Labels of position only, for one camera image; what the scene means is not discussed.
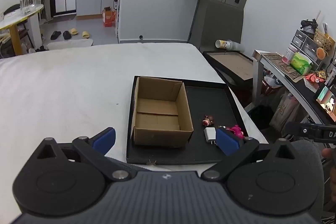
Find brown-haired small figurine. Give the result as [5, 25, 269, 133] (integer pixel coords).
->
[202, 114, 215, 127]

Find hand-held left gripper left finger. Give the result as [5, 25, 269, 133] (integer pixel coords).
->
[34, 127, 137, 185]

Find white charger plug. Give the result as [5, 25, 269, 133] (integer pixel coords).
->
[204, 127, 217, 147]

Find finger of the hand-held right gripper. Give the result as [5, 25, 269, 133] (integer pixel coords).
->
[285, 121, 319, 140]

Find orange cardboard box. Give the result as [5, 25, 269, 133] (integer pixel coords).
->
[101, 6, 117, 27]

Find stack of paper cups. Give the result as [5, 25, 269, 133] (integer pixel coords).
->
[215, 39, 245, 52]

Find white floor mat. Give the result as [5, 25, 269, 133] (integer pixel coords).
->
[46, 38, 94, 50]

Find phone with lit screen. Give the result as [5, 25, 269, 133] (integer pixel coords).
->
[313, 83, 336, 124]

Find woven basket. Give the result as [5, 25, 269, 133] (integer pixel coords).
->
[313, 28, 336, 51]

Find brown paper bag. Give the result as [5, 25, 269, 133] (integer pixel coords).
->
[270, 93, 303, 133]

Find red plush toy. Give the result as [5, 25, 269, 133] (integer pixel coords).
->
[304, 72, 325, 85]

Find black shallow tray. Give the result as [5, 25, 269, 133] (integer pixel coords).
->
[126, 75, 249, 165]

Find pink plastic toy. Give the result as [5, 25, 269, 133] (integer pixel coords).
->
[226, 124, 246, 140]

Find brown cardboard box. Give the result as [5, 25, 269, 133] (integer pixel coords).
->
[130, 76, 195, 148]

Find pink-capped bottle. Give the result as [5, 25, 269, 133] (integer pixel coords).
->
[282, 47, 297, 64]

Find round table with yellow legs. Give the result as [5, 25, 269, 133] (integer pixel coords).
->
[0, 4, 45, 56]

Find grey metal desk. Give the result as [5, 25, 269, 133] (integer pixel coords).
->
[252, 49, 336, 125]

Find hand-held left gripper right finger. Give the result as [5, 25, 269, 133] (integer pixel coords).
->
[201, 127, 299, 183]

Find black-framed cardboard panel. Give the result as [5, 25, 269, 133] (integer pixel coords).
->
[203, 50, 259, 87]

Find green tissue pack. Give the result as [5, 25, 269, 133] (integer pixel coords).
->
[290, 52, 313, 76]

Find grey drawer organizer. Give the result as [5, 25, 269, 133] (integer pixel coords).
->
[290, 29, 322, 62]

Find grey door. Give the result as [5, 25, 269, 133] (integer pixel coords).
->
[187, 0, 261, 53]

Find person's right hand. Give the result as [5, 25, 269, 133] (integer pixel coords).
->
[321, 147, 336, 188]

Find black bin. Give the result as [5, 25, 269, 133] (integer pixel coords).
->
[248, 104, 275, 130]

